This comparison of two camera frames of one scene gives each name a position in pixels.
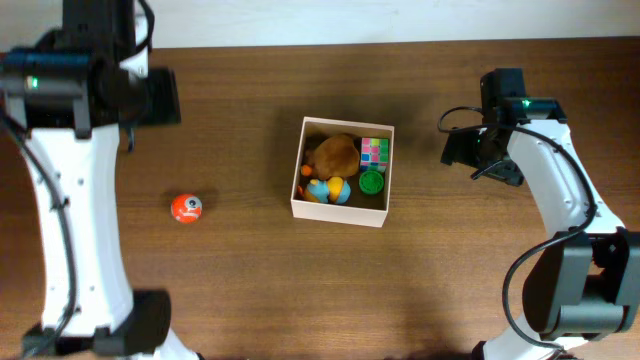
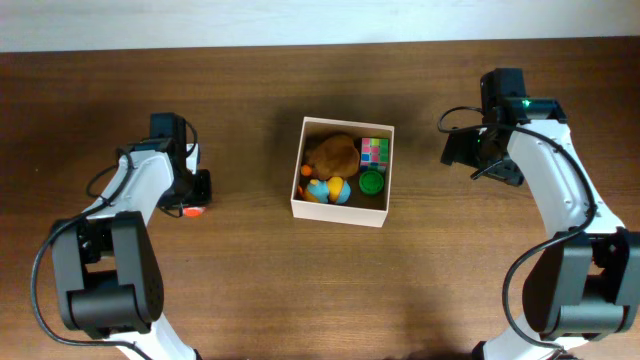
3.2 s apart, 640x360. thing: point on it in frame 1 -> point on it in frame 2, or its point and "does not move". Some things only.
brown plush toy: x=333 y=156 does not move
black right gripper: x=459 y=149 does not move
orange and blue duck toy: x=334 y=190 does not move
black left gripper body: x=166 y=108 -> x=196 y=191
